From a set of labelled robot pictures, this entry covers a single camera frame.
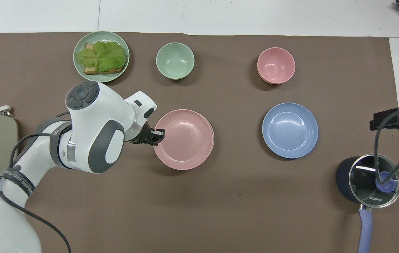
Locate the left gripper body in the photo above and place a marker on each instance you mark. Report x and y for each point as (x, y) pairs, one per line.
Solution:
(142, 135)

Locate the pink plate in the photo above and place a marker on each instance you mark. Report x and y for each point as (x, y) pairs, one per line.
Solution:
(185, 140)

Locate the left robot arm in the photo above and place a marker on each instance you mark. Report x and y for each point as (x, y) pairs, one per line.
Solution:
(94, 116)

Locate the green bowl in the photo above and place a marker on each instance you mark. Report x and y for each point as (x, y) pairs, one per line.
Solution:
(175, 60)

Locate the toast slice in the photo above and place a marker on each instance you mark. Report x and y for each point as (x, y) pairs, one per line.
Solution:
(92, 70)

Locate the green lettuce leaf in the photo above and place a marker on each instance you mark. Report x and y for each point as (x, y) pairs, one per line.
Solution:
(101, 56)

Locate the green plate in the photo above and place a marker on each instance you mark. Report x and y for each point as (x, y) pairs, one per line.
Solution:
(79, 68)

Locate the blue plate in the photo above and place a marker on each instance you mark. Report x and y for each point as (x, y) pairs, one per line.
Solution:
(290, 130)

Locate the pink bowl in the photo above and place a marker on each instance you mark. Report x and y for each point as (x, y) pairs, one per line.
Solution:
(276, 65)

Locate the white plug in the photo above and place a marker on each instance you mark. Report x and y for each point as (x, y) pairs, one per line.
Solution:
(4, 109)

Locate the glass lid with blue knob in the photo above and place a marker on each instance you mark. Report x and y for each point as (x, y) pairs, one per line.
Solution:
(364, 182)

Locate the black stand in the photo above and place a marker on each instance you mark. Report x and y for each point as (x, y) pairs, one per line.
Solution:
(384, 119)

